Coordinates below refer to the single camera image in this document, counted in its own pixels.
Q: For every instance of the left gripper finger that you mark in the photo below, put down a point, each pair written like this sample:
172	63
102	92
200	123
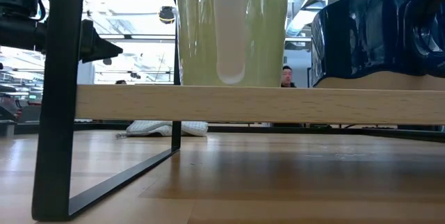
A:
94	46

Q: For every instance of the pale green mug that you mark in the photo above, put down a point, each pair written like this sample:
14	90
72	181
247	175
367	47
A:
198	25

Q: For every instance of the dark blue glossy mug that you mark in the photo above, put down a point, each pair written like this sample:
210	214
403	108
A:
365	25

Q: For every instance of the black round hanging fixture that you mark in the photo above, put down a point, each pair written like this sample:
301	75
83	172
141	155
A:
167	14

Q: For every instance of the grey quilted pot holder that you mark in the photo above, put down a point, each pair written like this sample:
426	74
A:
156	128

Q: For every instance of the light wooden board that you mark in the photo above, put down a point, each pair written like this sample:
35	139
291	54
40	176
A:
243	104

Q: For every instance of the black aluminium table frame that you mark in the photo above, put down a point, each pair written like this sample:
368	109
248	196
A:
382	132

